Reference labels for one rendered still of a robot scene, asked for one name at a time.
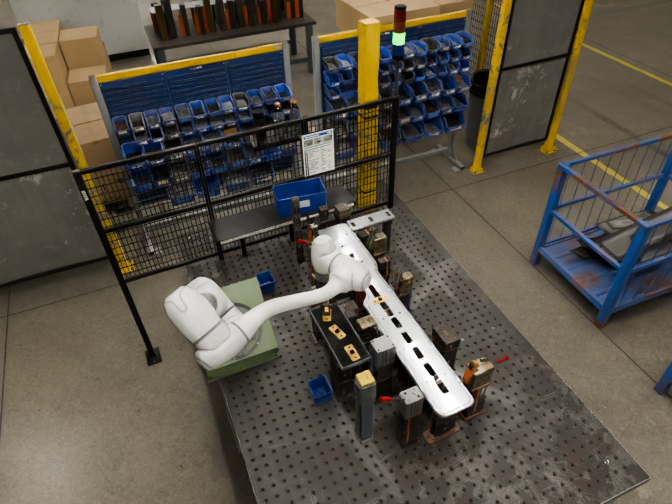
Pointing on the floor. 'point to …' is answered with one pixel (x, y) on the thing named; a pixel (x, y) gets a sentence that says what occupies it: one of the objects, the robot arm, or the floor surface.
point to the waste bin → (476, 105)
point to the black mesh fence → (244, 190)
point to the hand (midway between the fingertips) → (326, 308)
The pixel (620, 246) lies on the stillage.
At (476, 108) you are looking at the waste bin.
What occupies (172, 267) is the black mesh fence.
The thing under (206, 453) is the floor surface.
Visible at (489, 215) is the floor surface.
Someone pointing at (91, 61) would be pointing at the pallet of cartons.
